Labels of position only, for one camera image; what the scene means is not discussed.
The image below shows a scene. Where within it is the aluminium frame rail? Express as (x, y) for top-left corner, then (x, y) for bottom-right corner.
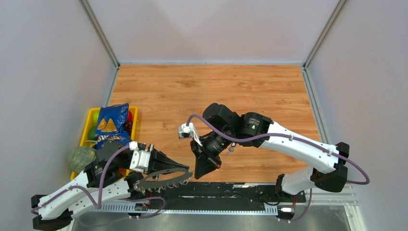
(90, 185), (357, 216)

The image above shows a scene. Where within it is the green apple lower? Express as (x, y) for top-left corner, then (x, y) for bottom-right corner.
(88, 126), (97, 141)

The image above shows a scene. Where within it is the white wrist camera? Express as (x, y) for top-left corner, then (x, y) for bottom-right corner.
(129, 141), (151, 174)
(178, 123), (202, 146)

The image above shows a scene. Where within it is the blue chips bag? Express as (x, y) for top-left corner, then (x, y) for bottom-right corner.
(95, 103), (131, 150)

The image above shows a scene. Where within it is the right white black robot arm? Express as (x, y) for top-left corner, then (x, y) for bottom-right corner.
(179, 103), (349, 201)

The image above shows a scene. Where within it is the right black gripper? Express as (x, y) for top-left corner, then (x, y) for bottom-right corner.
(190, 128), (233, 180)

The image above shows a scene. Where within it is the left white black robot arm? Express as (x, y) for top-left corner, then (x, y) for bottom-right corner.
(31, 141), (192, 231)

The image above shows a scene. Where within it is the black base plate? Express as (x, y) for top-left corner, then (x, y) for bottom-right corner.
(124, 182), (306, 212)

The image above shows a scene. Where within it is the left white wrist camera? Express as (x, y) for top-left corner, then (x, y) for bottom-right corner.
(129, 141), (151, 174)

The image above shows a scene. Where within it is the key with black tag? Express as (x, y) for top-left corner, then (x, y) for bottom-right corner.
(225, 142), (236, 155)

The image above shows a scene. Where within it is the green apple upper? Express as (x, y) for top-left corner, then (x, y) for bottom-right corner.
(91, 111), (100, 125)

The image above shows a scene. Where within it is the large metal keyring with clips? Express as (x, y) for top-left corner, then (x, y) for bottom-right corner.
(133, 168), (193, 192)

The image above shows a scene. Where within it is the yellow plastic tray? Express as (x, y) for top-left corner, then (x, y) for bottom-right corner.
(70, 106), (139, 181)

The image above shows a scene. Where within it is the green netted melon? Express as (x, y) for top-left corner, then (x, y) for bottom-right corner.
(67, 146), (96, 173)

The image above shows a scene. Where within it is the green apple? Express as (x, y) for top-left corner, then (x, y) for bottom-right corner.
(88, 126), (97, 141)
(91, 111), (100, 125)

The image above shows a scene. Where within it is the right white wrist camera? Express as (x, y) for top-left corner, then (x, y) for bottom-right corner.
(178, 123), (202, 146)

